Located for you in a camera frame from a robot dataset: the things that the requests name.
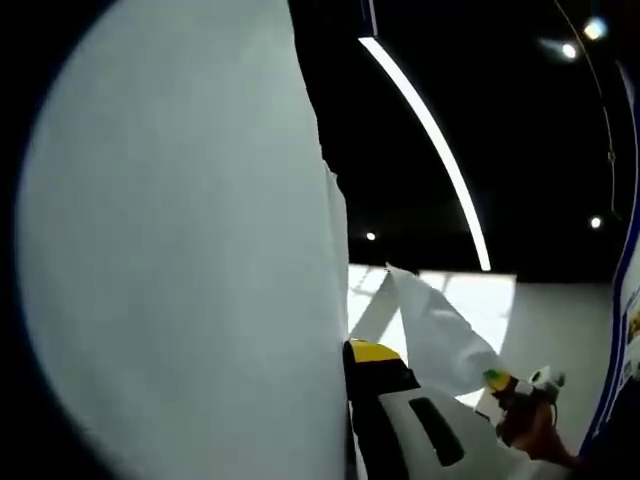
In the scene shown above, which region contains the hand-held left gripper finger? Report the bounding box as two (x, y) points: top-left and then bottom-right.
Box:
(342, 338), (544, 480)

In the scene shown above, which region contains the single white paper sheet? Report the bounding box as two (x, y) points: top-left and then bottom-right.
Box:
(384, 262), (507, 399)

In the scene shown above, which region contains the stack of printing papers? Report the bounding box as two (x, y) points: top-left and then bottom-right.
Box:
(14, 0), (351, 480)

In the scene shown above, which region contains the person's right hand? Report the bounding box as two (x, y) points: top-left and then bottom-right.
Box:
(494, 389), (559, 454)

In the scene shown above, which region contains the large window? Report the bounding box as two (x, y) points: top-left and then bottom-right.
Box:
(347, 264), (516, 407)

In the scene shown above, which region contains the long ceiling light strip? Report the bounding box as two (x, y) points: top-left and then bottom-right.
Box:
(358, 37), (492, 272)

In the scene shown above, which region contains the blue white wall poster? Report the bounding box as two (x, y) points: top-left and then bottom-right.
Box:
(579, 59), (640, 454)

